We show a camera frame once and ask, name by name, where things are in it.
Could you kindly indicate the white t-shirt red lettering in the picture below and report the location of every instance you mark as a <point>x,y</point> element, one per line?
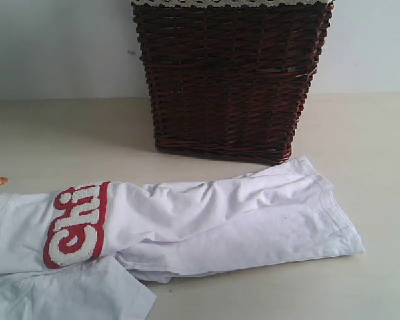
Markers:
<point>87,251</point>

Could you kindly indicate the dark brown wicker basket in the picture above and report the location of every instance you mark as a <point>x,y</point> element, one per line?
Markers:
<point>230,83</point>

